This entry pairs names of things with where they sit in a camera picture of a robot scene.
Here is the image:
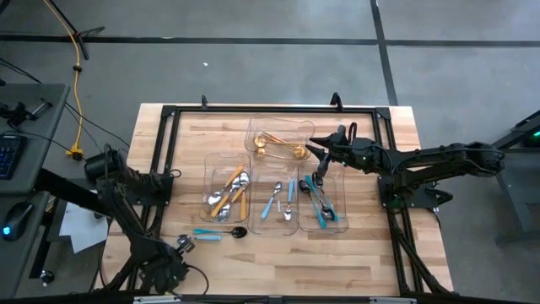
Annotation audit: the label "grey metal stand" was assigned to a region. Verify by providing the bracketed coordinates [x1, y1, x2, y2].
[491, 138, 540, 236]

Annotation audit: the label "grey side desk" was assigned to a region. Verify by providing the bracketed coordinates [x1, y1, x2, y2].
[0, 190, 51, 299]
[0, 83, 71, 195]

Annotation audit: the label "clear plastic bin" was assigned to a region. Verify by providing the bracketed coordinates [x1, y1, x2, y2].
[243, 116, 316, 164]
[198, 151, 253, 224]
[247, 162, 301, 236]
[297, 162, 350, 235]

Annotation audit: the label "black spoon teal handle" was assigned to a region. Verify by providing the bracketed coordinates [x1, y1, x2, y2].
[192, 226, 249, 240]
[298, 179, 328, 231]
[304, 175, 337, 223]
[311, 175, 340, 224]

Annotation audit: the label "black desk clamp device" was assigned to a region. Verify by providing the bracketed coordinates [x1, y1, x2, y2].
[0, 99, 54, 128]

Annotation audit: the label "silver metal bracket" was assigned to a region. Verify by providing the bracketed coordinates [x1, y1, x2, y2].
[133, 295, 182, 304]
[370, 296, 419, 304]

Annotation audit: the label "black keyboard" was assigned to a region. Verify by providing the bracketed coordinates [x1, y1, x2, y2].
[0, 134, 25, 181]

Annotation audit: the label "white paper sheets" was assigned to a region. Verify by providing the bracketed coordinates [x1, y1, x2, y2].
[58, 189, 117, 254]

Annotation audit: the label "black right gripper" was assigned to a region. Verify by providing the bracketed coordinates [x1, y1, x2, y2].
[305, 124, 383, 178]

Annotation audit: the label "black table frame rail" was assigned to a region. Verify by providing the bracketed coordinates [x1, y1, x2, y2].
[143, 104, 413, 296]

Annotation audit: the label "black computer mouse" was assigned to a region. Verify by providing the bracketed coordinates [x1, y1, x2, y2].
[2, 201, 34, 242]

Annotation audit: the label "black box green light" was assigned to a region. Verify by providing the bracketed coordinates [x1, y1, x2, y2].
[512, 110, 540, 149]

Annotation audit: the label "silver spoon wooden handle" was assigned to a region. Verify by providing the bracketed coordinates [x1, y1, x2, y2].
[216, 187, 246, 224]
[238, 171, 251, 222]
[209, 176, 241, 219]
[207, 164, 246, 207]

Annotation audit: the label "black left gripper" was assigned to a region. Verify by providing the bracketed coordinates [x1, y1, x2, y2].
[138, 235, 197, 295]

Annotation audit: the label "yellow hanging cable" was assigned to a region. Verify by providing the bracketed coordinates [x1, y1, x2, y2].
[41, 0, 85, 161]

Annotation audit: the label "black tripod stand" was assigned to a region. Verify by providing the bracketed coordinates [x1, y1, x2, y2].
[41, 0, 105, 61]

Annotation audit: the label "silver spoon blue handle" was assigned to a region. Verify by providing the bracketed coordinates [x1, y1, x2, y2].
[176, 234, 223, 253]
[283, 177, 295, 222]
[260, 181, 284, 220]

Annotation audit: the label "black horizontal frame beam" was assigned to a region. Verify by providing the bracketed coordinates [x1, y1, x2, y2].
[0, 290, 540, 304]

